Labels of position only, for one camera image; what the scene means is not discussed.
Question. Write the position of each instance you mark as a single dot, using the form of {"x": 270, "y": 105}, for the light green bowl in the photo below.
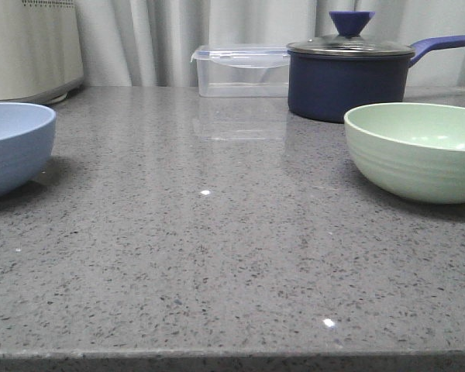
{"x": 413, "y": 150}

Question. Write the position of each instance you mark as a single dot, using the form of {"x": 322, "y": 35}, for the light blue bowl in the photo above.
{"x": 27, "y": 134}

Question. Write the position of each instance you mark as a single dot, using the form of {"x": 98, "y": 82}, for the clear plastic food container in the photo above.
{"x": 242, "y": 71}

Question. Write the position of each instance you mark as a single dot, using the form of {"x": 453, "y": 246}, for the dark blue saucepan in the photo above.
{"x": 325, "y": 88}

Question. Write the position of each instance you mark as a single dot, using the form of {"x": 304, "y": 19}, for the grey white curtain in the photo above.
{"x": 150, "y": 43}

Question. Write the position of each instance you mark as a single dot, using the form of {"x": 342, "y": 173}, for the glass lid with blue knob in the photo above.
{"x": 349, "y": 42}

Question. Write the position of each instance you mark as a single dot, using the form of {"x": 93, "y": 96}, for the cream white kitchen appliance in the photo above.
{"x": 40, "y": 51}

